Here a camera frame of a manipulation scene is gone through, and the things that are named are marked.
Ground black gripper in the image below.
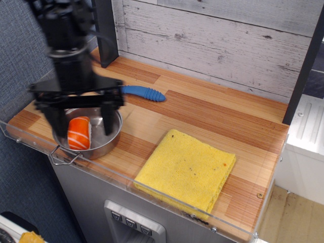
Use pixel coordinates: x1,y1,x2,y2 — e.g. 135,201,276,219
28,52,124,137

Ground orange salmon sushi toy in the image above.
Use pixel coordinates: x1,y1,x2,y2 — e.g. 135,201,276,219
67,116,92,150

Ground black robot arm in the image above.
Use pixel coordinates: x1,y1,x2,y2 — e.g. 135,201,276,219
28,1,124,138

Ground yellow rag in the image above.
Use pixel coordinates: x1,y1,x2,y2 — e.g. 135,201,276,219
134,129,236,221

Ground small steel pot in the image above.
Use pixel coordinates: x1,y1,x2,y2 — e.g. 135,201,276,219
49,108,123,166

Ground silver button panel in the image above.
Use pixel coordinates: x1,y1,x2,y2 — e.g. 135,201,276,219
104,199,167,242

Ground blue handled metal spoon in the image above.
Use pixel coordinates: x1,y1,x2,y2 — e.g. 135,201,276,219
93,85,166,102

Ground left black frame post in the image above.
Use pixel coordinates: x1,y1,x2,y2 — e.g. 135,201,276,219
91,0,119,68

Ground black frame post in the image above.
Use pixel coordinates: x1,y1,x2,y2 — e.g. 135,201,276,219
282,6,323,125
91,0,119,68

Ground right black frame post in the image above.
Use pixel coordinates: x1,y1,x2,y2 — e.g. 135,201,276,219
282,6,323,125

